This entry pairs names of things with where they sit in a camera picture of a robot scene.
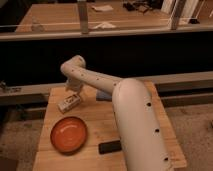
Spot black cables and devices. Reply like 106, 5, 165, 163
122, 0, 151, 14

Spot blue sponge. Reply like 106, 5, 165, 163
96, 91, 112, 101

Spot wooden background table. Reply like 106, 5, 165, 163
16, 2, 170, 32

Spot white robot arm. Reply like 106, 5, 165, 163
60, 55, 174, 171

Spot white labelled bottle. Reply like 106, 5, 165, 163
58, 94, 81, 113

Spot black rectangular block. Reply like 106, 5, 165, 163
98, 140, 122, 154

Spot grey metal rail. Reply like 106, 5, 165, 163
0, 71, 213, 106

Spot orange ceramic bowl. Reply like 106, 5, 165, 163
50, 116, 87, 154

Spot grey metal post left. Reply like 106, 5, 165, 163
77, 0, 89, 34

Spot grey metal post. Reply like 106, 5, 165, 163
170, 0, 186, 30
77, 0, 89, 34

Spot grey metal post right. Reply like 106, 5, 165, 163
170, 0, 186, 30

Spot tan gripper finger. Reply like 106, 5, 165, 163
79, 90, 87, 101

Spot white paper on table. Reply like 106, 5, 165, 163
91, 5, 113, 12

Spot white crumpled cloth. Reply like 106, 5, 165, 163
93, 22, 116, 29

